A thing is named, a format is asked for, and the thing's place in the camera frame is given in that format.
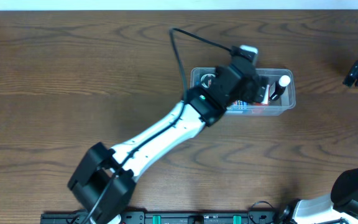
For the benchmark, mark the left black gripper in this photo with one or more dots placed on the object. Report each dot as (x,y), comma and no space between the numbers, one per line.
(260,90)

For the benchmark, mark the red small box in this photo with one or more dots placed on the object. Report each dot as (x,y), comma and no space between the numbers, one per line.
(265,101)

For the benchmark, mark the blue Cool Fever box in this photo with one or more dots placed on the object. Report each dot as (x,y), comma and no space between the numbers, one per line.
(237,107)

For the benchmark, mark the dark bottle white cap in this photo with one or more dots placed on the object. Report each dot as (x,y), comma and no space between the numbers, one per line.
(278,88)

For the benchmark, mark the dark green round-logo box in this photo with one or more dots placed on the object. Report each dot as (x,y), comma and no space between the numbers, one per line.
(207,80)

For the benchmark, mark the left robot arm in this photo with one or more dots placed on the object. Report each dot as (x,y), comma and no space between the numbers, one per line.
(105,179)

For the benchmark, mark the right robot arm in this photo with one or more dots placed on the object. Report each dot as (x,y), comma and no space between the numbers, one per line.
(340,206)

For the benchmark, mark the clear plastic container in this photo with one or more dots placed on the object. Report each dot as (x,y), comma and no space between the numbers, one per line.
(285,102)

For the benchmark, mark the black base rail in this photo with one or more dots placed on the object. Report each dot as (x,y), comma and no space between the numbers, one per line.
(140,217)

